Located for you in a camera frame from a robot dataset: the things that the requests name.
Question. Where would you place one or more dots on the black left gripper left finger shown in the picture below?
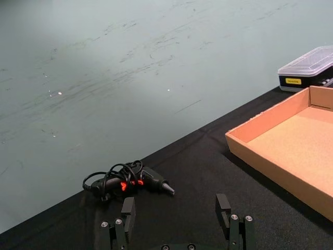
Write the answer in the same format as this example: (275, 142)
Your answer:
(128, 217)

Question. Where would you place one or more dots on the black table cloth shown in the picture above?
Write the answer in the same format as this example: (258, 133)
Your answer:
(182, 198)

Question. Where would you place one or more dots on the shallow brown cardboard tray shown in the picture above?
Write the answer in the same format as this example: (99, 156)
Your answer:
(288, 145)

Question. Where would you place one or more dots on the clear plastic case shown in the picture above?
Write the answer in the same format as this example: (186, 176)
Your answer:
(305, 71)

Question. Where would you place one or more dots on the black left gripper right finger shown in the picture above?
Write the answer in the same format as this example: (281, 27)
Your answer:
(227, 216)

